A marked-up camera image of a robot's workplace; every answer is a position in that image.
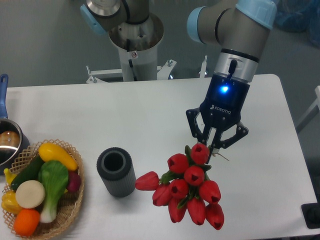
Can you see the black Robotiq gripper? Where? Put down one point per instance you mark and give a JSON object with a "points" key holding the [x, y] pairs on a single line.
{"points": [[221, 110]]}

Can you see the red tulip bouquet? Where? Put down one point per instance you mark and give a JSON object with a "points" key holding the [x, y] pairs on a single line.
{"points": [[186, 188]]}

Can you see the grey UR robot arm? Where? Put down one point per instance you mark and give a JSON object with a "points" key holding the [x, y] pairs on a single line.
{"points": [[240, 27]]}

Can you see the dark grey ribbed vase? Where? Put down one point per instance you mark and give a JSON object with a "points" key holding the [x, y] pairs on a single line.
{"points": [[115, 167]]}

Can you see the white furniture leg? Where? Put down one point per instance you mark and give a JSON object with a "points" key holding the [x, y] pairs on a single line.
{"points": [[310, 113]]}

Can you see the black device at edge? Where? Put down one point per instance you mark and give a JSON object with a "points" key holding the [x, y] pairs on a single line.
{"points": [[311, 214]]}

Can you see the blue plastic bag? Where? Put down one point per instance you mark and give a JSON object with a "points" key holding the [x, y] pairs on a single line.
{"points": [[297, 16]]}

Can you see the dark red radish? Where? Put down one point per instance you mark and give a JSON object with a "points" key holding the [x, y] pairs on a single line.
{"points": [[74, 182]]}

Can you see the woven wicker basket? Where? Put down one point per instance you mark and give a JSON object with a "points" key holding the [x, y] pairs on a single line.
{"points": [[68, 206]]}

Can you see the green bok choy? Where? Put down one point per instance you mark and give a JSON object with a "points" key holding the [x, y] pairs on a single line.
{"points": [[54, 177]]}

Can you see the yellow squash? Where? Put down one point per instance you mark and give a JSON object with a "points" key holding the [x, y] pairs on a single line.
{"points": [[52, 152]]}

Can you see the dark green cucumber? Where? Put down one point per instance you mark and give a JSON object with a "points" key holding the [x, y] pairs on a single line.
{"points": [[30, 172]]}

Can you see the cream round bun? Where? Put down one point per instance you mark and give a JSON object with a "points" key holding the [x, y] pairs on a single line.
{"points": [[30, 194]]}

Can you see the orange fruit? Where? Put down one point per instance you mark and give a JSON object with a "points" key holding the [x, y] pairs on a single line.
{"points": [[26, 222]]}

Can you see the yellow banana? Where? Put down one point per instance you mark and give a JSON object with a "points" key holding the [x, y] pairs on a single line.
{"points": [[9, 176]]}

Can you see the yellow bell pepper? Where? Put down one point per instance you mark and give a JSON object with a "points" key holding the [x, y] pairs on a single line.
{"points": [[9, 203]]}

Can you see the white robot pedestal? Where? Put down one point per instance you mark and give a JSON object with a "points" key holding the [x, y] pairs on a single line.
{"points": [[137, 46]]}

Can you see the blue handled saucepan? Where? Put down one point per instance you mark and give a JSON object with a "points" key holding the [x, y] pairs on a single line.
{"points": [[12, 139]]}

